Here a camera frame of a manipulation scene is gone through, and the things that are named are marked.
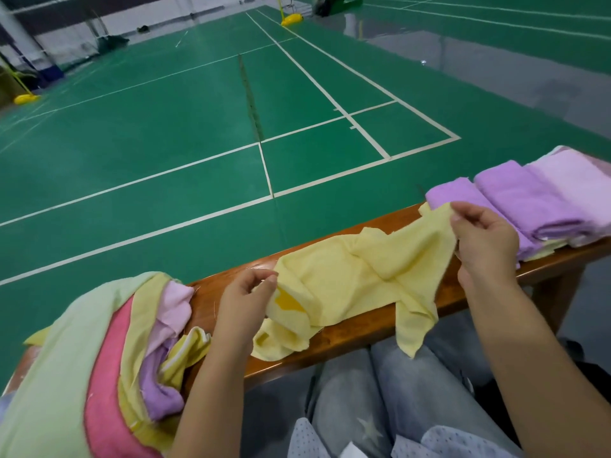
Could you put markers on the hot pink towel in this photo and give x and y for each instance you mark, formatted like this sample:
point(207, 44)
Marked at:
point(110, 396)

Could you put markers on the light green striped towel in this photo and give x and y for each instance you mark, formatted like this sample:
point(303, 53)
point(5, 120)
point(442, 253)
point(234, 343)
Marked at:
point(48, 396)

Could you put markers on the brown wooden bench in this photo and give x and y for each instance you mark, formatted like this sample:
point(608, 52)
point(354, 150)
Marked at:
point(215, 295)

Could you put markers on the person's right hand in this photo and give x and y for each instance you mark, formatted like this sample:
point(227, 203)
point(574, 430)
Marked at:
point(487, 245)

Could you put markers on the black sports bag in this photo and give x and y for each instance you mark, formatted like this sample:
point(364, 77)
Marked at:
point(336, 4)

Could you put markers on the person's left hand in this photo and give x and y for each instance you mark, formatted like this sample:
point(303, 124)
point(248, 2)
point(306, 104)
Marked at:
point(243, 308)

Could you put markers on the pale yellow towel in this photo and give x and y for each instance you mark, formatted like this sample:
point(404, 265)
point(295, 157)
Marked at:
point(334, 276)
point(546, 250)
point(134, 348)

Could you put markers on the person's grey trousers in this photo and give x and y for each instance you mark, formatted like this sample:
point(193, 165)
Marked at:
point(410, 391)

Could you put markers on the purple towel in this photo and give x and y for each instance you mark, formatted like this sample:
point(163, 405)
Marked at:
point(530, 197)
point(160, 391)
point(447, 193)

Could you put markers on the yellow white striped cloth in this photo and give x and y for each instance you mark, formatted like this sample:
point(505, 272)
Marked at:
point(186, 353)

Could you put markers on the person's right forearm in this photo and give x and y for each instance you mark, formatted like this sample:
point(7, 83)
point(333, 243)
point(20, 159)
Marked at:
point(544, 377)

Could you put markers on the person's left forearm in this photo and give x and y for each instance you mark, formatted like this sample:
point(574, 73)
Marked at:
point(210, 405)

